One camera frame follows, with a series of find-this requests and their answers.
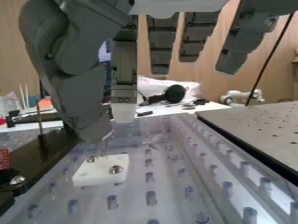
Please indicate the clear box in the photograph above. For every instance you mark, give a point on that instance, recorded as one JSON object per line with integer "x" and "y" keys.
{"x": 177, "y": 193}

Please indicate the small white box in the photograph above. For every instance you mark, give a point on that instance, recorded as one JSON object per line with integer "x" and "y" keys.
{"x": 100, "y": 174}

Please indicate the black plate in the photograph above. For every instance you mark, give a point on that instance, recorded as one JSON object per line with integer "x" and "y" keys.
{"x": 27, "y": 156}

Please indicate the white desk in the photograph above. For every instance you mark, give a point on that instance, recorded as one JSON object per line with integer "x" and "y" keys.
{"x": 177, "y": 108}

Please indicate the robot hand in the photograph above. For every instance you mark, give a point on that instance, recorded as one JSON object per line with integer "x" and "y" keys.
{"x": 75, "y": 50}

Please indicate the small white jointed device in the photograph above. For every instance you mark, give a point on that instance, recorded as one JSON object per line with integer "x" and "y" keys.
{"x": 240, "y": 96}

